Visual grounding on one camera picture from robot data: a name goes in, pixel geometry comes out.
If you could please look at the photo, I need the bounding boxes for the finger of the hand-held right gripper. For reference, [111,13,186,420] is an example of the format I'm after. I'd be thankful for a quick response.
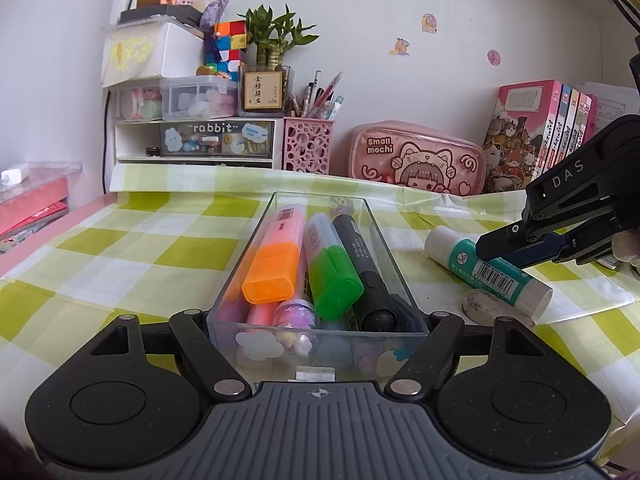
[475,222,538,262]
[505,239,573,269]

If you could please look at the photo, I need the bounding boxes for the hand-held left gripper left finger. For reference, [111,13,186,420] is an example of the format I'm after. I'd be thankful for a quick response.
[90,310,252,401]

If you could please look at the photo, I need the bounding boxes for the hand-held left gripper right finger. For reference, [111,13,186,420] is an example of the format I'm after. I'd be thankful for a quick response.
[384,310,551,401]

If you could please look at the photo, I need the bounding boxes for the white and green glue stick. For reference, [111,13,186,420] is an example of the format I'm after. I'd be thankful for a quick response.
[424,225,553,326]

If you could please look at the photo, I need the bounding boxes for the pink highlighter pen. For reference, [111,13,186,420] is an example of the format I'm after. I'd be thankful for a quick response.
[245,302,281,331]

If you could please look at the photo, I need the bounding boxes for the clear plastic tray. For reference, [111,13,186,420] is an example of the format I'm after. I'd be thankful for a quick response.
[206,191,431,372]

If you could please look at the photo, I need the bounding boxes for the pink highlighter with orange cap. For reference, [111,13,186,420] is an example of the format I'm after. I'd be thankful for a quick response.
[241,203,308,306]

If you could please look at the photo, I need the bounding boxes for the black marker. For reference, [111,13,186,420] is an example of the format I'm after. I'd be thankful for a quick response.
[332,214,401,332]

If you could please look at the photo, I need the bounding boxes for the light blue highlighter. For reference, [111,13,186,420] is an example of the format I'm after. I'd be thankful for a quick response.
[315,320,353,366]

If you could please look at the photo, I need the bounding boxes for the highlighter with green cap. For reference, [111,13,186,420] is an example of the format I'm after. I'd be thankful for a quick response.
[302,212,364,321]

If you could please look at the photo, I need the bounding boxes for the person's right hand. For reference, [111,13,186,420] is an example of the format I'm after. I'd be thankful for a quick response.
[612,230,640,264]

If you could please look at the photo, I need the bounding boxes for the grey worn eraser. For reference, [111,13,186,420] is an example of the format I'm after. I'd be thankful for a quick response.
[462,289,533,328]

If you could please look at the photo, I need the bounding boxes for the white paper sheets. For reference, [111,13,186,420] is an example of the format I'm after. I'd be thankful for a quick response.
[575,82,640,137]

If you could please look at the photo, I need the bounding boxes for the pink book with cat cover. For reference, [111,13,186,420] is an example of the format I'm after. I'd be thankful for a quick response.
[482,79,563,193]

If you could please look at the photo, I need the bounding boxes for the green and white checked tablecloth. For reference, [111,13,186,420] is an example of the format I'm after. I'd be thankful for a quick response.
[0,162,640,461]

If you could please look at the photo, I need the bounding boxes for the pink cartoon pencil case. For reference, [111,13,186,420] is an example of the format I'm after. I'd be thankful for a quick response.
[347,121,487,195]

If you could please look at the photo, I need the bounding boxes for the stack of flat colourful books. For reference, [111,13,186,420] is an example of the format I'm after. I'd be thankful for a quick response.
[0,202,68,253]

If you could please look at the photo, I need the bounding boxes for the white desktop drawer organiser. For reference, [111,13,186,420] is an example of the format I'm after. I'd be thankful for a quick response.
[114,119,285,170]

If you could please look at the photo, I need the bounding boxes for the pink box stack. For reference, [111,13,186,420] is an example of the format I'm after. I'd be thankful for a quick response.
[0,160,83,233]

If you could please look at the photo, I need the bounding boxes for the pink perforated pen holder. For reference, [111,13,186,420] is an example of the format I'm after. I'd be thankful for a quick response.
[282,116,336,176]

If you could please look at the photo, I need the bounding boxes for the bunch of pens in holder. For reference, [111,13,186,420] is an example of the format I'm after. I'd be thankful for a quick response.
[287,71,346,122]

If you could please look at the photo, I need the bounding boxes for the wide clear storage box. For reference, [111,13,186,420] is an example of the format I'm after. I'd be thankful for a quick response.
[160,76,240,121]

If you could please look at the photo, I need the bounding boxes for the small clear storage box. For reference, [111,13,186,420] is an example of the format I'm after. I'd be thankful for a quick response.
[109,85,163,122]

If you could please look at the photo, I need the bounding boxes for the lucky bamboo in glass vase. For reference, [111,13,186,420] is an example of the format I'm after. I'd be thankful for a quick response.
[237,4,321,118]

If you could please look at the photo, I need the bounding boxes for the white box with yellow print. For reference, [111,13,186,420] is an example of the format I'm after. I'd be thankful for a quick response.
[100,22,206,88]

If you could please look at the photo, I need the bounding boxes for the colourful puzzle cube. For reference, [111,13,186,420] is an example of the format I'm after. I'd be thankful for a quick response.
[204,20,249,75]

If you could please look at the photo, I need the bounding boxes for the purple plush charm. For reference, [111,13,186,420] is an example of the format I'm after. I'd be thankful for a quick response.
[200,0,230,28]

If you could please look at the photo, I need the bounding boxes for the black flat stand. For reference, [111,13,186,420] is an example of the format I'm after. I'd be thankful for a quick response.
[118,2,203,26]

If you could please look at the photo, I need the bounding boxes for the black hanging cable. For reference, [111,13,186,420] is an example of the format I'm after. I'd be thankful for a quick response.
[102,87,113,195]

